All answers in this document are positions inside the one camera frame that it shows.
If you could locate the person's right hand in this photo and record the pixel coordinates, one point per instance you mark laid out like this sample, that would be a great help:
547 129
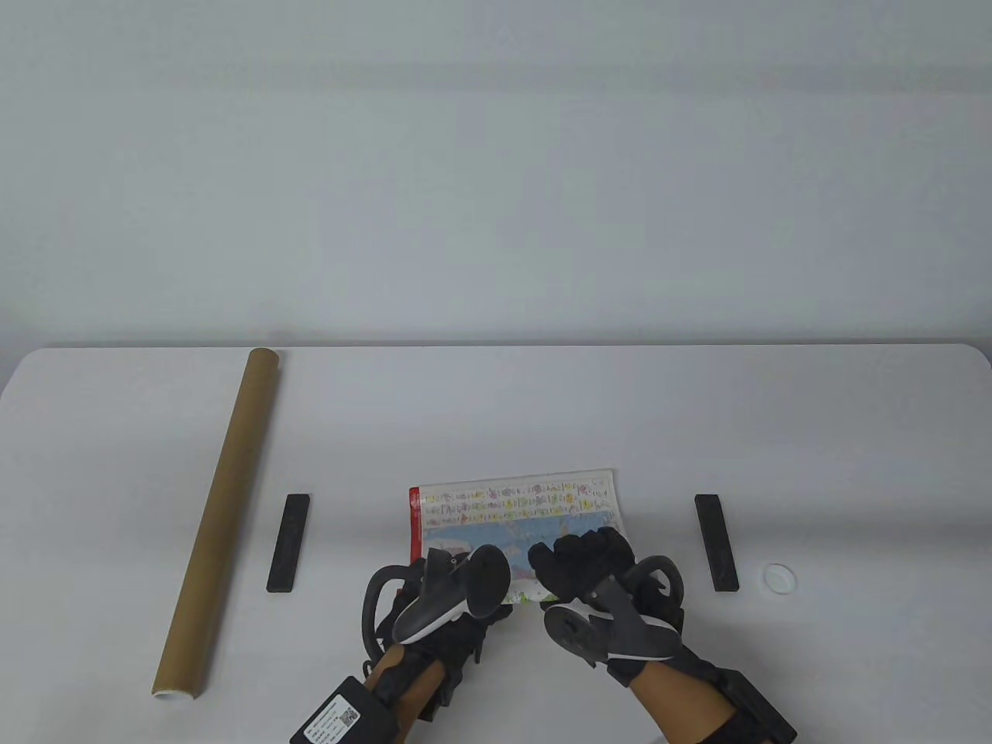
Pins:
581 562

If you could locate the person's right forearm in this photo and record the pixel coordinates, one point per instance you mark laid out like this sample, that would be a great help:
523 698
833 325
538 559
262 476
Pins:
686 705

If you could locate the black and white controller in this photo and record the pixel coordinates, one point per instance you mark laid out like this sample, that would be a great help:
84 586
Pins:
484 577
628 632

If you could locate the black paperweight bar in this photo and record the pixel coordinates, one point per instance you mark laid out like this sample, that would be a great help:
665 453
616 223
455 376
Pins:
288 542
717 542

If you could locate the white round tube cap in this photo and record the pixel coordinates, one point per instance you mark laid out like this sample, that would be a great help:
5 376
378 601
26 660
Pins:
779 578

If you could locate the black sensor box white label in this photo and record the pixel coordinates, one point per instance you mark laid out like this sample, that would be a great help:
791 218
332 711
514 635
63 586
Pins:
341 713

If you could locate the plain black sensor box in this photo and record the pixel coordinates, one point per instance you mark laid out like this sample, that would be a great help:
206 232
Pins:
759 709

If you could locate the person's left forearm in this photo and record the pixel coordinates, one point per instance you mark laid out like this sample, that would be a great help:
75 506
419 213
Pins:
415 682

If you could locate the brown cardboard mailing tube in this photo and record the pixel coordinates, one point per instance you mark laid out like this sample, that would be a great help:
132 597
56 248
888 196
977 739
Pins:
221 511

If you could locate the colourful paper map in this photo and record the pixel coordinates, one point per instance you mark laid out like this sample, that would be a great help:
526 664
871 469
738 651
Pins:
511 504

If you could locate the person's left hand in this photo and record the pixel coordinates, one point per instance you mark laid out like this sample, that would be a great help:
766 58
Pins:
457 643

